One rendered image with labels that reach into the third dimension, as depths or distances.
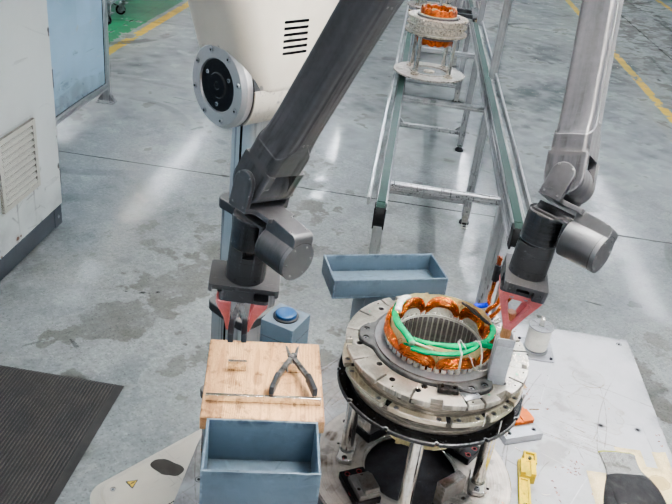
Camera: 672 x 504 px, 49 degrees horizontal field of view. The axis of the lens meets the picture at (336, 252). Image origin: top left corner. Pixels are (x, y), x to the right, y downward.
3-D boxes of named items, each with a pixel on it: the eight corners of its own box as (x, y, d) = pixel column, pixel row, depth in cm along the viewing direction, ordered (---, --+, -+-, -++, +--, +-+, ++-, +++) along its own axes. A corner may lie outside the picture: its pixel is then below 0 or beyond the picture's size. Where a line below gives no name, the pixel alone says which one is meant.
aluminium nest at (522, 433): (541, 439, 158) (544, 430, 157) (504, 445, 155) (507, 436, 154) (513, 402, 168) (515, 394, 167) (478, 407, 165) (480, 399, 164)
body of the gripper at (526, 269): (543, 273, 118) (558, 232, 115) (545, 304, 109) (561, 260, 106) (502, 262, 119) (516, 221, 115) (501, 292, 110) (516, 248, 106)
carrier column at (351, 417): (352, 457, 144) (365, 372, 134) (339, 455, 145) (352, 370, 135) (353, 448, 147) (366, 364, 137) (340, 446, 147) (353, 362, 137)
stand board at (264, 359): (323, 433, 115) (325, 422, 114) (199, 429, 113) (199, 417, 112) (317, 355, 132) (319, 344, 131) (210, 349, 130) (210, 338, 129)
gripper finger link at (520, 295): (528, 319, 121) (546, 270, 117) (528, 342, 114) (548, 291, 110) (487, 308, 122) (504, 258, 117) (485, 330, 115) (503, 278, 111)
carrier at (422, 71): (414, 59, 431) (423, 5, 416) (475, 75, 413) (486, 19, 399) (380, 70, 401) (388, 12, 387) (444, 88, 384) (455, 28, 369)
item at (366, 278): (412, 356, 179) (432, 253, 166) (426, 384, 170) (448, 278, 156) (311, 360, 173) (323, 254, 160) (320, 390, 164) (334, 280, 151)
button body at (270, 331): (299, 413, 157) (310, 314, 145) (282, 433, 151) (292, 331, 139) (271, 401, 159) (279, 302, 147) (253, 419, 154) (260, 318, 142)
